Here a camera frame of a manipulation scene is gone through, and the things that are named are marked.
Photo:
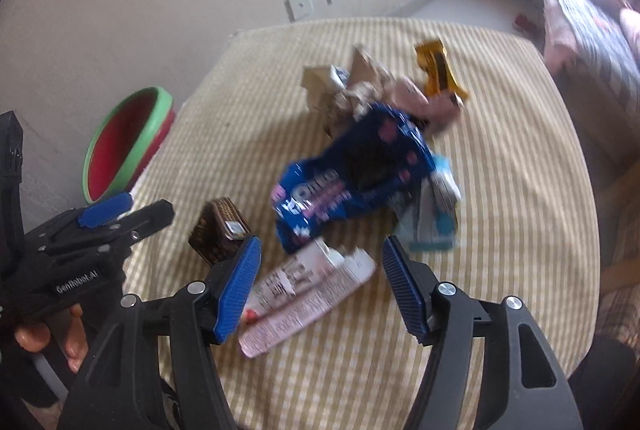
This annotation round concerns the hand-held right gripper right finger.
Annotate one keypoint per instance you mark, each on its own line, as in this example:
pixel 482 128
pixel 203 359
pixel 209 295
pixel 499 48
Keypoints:
pixel 405 290

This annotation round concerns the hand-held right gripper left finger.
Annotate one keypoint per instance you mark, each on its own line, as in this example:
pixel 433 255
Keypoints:
pixel 240 290

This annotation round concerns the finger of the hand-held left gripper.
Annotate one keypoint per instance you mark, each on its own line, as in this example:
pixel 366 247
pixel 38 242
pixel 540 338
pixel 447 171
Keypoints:
pixel 105 210
pixel 145 220

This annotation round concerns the pink and white carton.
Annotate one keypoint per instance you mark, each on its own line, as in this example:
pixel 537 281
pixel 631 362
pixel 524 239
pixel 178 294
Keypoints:
pixel 300 295

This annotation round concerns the red bin with green rim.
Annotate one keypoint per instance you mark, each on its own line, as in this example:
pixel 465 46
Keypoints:
pixel 120 145

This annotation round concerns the gold and black snack wrapper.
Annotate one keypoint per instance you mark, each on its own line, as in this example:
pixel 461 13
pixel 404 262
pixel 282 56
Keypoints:
pixel 440 70

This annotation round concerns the person's left hand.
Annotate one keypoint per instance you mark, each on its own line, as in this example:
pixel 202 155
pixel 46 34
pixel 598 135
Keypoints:
pixel 75 340

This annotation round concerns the brown wafer packet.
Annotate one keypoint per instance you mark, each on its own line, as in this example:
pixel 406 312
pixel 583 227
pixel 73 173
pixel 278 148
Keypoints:
pixel 215 230

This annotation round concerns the light blue and white wrapper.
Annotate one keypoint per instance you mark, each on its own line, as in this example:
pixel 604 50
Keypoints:
pixel 440 220

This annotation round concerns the beige checked tablecloth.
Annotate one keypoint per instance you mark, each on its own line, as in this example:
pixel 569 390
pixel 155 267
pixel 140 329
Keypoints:
pixel 500 210

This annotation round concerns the blue cookie packet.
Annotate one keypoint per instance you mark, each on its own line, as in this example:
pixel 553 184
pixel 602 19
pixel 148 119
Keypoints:
pixel 350 170

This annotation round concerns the pale pink wrapper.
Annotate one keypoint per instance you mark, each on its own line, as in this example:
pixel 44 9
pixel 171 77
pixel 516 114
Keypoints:
pixel 425 107

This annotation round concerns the crumpled brown paper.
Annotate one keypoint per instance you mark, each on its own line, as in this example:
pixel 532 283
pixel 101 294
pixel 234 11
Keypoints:
pixel 370 70

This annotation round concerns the red slipper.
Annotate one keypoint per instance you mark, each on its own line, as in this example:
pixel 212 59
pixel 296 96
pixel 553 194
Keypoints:
pixel 520 21
pixel 531 25

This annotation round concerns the pink bed sheet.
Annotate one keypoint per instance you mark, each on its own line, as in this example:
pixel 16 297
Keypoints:
pixel 552 30

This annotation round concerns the pink floral quilt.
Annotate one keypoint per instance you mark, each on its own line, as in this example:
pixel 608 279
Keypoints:
pixel 631 40

